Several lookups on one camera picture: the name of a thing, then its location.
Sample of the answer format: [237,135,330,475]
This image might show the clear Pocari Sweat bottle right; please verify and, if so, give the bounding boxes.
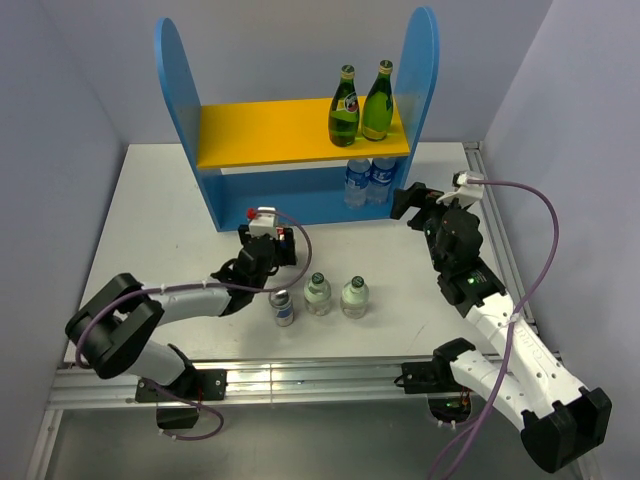
[366,157,396,205]

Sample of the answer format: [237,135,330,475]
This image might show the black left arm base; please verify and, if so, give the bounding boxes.
[134,369,227,433]

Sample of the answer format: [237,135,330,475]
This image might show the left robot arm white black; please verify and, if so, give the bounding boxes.
[65,225,297,399]

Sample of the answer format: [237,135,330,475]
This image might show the small clear bottle right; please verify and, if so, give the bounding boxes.
[340,276,369,319]

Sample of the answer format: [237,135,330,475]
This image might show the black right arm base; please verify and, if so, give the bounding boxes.
[394,359,472,426]

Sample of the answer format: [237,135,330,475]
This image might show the small clear bottle left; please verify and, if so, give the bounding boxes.
[304,272,331,316]

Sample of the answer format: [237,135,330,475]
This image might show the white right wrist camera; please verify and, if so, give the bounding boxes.
[436,171,485,209]

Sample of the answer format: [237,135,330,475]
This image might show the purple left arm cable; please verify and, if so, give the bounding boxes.
[74,209,314,442]

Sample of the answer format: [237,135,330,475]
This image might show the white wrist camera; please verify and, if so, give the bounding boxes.
[247,207,278,239]
[436,171,485,209]

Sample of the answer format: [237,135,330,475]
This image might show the silver blue can front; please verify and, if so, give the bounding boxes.
[269,289,294,327]

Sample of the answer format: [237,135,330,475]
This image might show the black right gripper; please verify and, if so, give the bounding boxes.
[391,181,471,272]

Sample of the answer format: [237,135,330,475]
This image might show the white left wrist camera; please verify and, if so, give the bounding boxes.
[247,207,278,239]

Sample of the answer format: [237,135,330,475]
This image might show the small clear bottle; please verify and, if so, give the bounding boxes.
[304,272,331,316]
[340,276,369,319]

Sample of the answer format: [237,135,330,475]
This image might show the aluminium mounting rail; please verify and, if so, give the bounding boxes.
[45,355,431,411]

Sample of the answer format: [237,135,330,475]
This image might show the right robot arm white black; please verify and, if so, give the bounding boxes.
[390,178,612,473]

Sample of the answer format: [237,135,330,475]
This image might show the blue and yellow wooden shelf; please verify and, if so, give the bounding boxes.
[154,6,440,232]

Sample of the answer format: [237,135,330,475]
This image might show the green glass bottle yellow label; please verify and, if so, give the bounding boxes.
[362,60,393,141]

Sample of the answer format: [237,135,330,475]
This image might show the clear Pocari Sweat bottle left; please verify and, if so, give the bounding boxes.
[344,158,371,209]

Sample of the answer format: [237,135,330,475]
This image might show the green glass Perrier bottle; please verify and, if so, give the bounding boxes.
[328,64,360,147]

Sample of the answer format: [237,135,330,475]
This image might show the clear pocari sweat bottle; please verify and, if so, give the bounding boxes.
[344,158,371,209]
[366,157,396,205]

